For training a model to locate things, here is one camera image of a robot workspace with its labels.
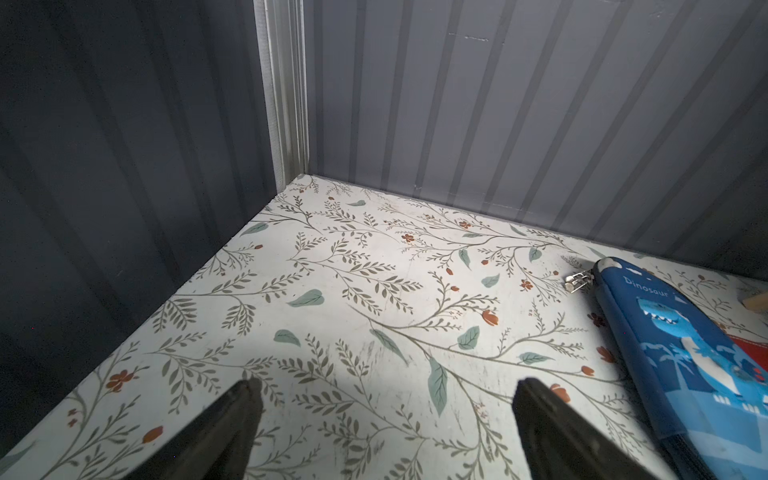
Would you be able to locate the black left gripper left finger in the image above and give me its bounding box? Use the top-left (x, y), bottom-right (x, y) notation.
top-left (126, 378), bottom-right (264, 479)

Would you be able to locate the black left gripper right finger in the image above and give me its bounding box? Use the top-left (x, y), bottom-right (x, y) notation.
top-left (512, 377), bottom-right (654, 480)

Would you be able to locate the blue dinosaur pencil case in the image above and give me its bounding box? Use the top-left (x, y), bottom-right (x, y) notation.
top-left (564, 257), bottom-right (767, 479)

